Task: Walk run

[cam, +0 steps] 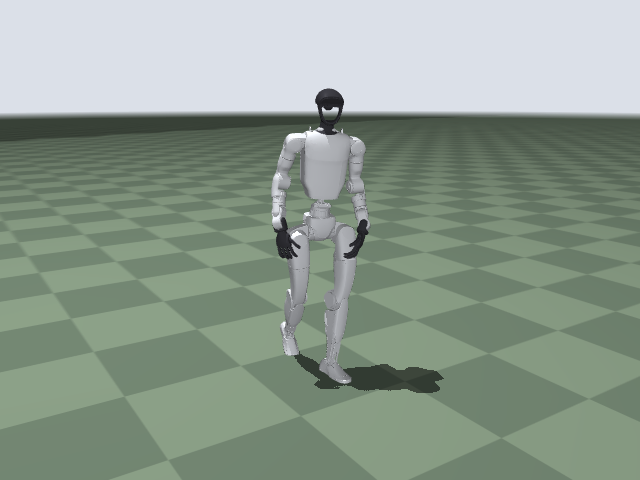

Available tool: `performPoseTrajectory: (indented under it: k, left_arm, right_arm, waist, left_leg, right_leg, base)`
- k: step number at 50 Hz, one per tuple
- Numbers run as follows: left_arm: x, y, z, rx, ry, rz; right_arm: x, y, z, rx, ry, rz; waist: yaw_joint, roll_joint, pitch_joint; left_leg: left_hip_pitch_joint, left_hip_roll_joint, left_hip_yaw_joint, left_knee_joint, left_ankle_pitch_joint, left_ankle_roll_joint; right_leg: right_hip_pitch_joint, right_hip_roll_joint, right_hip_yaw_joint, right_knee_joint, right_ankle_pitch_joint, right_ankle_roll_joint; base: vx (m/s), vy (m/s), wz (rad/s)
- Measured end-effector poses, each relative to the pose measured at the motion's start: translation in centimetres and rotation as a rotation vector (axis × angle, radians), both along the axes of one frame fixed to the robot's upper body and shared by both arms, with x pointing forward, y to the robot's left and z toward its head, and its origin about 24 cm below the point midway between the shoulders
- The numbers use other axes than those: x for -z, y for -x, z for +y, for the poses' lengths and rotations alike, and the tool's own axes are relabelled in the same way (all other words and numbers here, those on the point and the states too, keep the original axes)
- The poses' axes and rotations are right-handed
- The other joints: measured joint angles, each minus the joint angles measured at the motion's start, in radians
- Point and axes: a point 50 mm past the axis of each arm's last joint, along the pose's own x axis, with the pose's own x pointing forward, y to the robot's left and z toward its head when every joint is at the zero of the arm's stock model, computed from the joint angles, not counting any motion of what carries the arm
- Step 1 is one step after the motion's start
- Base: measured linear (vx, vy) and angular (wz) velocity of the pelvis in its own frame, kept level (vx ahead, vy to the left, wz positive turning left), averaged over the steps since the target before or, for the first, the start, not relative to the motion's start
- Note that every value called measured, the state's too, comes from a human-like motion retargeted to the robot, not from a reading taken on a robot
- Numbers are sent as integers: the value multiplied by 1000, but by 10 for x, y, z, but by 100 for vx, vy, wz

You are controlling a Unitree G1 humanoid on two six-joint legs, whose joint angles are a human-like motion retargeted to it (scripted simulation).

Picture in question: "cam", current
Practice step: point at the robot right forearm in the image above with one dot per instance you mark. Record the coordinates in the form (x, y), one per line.
(278, 203)

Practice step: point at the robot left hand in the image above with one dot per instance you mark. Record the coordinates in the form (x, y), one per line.
(359, 240)

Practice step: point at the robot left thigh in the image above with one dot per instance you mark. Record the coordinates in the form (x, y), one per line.
(344, 269)

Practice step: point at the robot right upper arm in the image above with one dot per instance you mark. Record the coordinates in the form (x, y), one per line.
(293, 144)

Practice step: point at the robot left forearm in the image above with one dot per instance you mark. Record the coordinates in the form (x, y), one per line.
(360, 208)

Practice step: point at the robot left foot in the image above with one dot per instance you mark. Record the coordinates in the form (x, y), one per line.
(335, 372)

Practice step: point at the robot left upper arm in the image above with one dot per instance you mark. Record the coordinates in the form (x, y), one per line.
(355, 167)

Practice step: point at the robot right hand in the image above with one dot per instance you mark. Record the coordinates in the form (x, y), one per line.
(283, 241)

